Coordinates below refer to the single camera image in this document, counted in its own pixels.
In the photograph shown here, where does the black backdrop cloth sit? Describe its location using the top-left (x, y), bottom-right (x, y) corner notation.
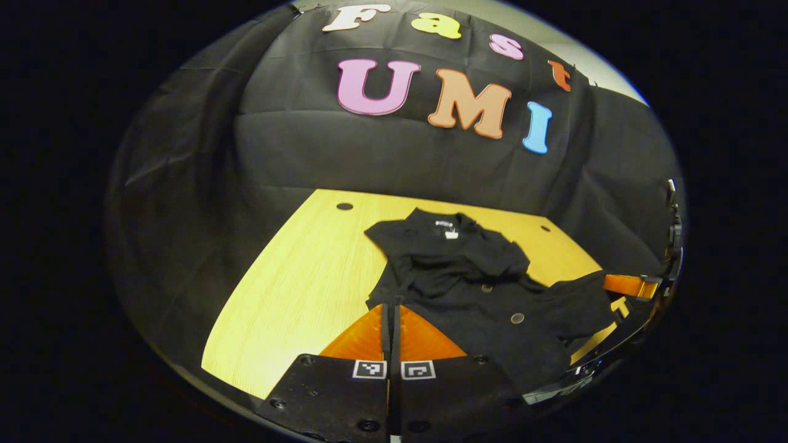
top-left (108, 0), bottom-right (684, 370)

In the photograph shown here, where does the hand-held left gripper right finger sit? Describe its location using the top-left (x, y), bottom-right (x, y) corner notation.
top-left (392, 295), bottom-right (527, 443)

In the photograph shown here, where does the black buttoned shirt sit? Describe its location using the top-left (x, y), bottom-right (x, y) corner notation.
top-left (363, 207), bottom-right (618, 394)

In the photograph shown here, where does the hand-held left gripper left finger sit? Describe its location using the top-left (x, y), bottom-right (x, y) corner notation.
top-left (257, 301), bottom-right (391, 443)

